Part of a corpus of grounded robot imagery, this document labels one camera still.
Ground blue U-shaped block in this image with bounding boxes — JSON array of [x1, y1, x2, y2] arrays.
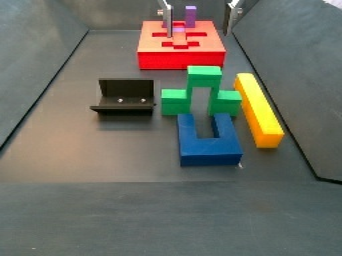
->
[[178, 113, 244, 166]]

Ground red base block with slots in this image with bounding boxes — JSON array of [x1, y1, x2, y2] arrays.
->
[[137, 21, 226, 70]]

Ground green arch-shaped block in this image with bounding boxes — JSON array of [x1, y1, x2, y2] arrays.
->
[[161, 66, 242, 117]]

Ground black angle bracket fixture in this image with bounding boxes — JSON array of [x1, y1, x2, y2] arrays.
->
[[90, 78, 155, 113]]

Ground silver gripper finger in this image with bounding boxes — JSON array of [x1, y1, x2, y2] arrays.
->
[[224, 0, 244, 35], [158, 0, 173, 38]]

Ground yellow long bar block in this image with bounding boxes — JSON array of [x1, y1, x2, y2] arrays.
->
[[234, 73, 285, 148]]

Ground purple U-shaped block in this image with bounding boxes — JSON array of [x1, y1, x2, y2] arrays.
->
[[173, 5, 197, 32]]

